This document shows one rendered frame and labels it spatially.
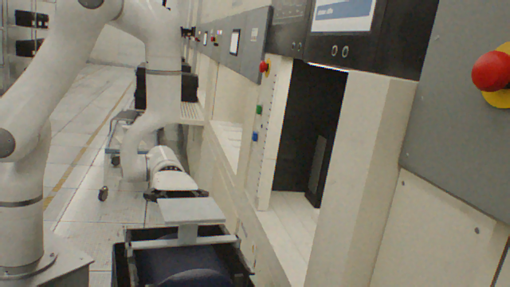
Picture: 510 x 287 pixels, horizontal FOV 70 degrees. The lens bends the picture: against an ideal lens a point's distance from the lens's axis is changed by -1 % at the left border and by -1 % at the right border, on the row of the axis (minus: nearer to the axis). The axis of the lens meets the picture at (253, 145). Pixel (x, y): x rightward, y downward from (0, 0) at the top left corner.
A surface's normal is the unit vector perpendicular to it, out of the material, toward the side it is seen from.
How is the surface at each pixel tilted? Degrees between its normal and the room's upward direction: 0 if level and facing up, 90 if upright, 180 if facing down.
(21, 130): 72
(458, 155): 90
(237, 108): 90
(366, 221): 90
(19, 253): 90
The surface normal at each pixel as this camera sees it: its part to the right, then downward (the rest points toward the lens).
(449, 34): -0.96, -0.08
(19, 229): 0.55, 0.29
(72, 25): -0.23, 0.72
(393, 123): 0.22, 0.29
